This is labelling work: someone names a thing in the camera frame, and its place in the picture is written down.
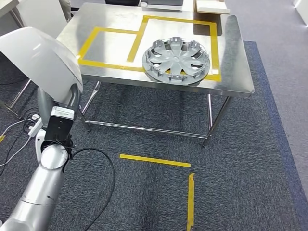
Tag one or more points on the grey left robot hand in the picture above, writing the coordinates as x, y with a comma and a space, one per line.
43, 105

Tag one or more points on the white curved plastic part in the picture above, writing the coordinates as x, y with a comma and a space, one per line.
41, 60

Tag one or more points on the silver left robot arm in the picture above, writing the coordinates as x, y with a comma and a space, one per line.
41, 194

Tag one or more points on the yellow tape on workbench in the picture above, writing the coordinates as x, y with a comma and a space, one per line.
214, 47

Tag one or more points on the steel workbench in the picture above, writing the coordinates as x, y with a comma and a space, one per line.
231, 63

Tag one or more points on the white power strip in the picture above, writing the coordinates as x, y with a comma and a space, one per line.
35, 127

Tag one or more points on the yellow floor tape strip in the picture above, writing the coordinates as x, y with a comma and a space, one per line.
156, 160
190, 204

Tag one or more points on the grey wheel hubcap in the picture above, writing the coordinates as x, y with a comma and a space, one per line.
177, 60

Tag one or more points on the white flat box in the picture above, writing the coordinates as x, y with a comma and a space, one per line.
211, 7

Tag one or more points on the white furniture corner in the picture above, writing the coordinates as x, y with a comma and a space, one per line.
302, 6

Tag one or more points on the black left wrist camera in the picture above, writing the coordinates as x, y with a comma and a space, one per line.
59, 127

